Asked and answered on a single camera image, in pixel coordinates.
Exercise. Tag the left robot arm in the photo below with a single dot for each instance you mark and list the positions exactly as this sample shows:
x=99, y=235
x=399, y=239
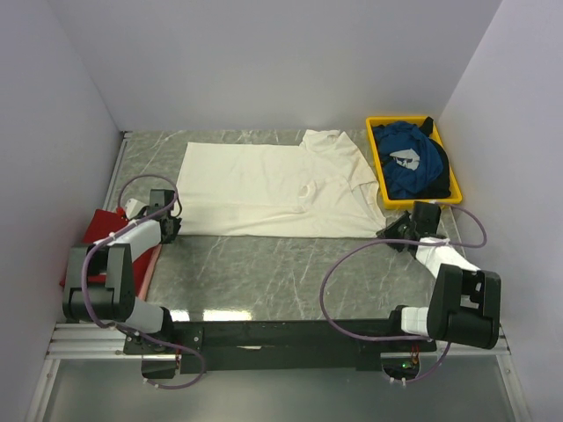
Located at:
x=100, y=277

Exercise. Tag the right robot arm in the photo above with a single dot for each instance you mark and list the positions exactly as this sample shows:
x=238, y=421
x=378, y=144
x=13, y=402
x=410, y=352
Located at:
x=465, y=305

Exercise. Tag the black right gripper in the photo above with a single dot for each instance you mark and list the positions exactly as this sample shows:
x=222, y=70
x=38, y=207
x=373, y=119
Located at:
x=390, y=232

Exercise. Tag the aluminium frame rail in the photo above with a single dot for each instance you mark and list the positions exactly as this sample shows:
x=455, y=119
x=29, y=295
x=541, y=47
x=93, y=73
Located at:
x=89, y=342

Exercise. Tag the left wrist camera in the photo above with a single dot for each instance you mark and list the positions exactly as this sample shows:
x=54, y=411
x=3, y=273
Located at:
x=130, y=209

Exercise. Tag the white t-shirt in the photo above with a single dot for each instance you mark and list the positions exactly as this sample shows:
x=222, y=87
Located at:
x=322, y=187

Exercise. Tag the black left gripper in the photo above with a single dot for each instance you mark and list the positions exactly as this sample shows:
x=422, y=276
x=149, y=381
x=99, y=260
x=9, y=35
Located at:
x=171, y=237

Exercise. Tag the blue t-shirt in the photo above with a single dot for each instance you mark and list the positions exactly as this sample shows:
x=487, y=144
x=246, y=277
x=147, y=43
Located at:
x=408, y=159

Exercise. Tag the pink folded t-shirt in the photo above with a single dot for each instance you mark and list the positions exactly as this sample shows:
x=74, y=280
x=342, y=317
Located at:
x=149, y=272

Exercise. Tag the black base beam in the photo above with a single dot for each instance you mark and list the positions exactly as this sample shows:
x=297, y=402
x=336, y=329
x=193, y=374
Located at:
x=270, y=345

